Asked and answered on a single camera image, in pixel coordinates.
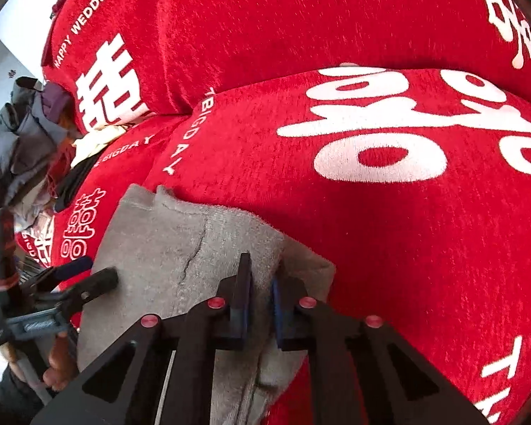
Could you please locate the pile of grey clothes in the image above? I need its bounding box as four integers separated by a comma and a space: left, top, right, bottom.
0, 76, 84, 232

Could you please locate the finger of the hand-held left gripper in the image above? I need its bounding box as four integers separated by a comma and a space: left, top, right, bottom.
40, 267, 119, 316
23, 256, 95, 294

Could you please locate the person's left hand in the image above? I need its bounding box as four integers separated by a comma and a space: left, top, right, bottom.
42, 331, 79, 393

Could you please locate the cream cloth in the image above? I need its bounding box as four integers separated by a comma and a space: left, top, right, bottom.
71, 124, 131, 170

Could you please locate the red printed blanket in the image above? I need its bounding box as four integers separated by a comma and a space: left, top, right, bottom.
14, 0, 531, 425

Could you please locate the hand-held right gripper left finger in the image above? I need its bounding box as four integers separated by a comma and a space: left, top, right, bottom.
31, 253, 254, 425

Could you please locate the grey small cloth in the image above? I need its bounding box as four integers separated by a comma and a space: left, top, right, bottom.
76, 183, 337, 425

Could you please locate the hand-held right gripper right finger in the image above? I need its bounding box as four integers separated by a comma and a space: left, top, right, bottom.
271, 274, 492, 425

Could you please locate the black cloth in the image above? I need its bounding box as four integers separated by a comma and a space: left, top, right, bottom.
53, 156, 102, 213

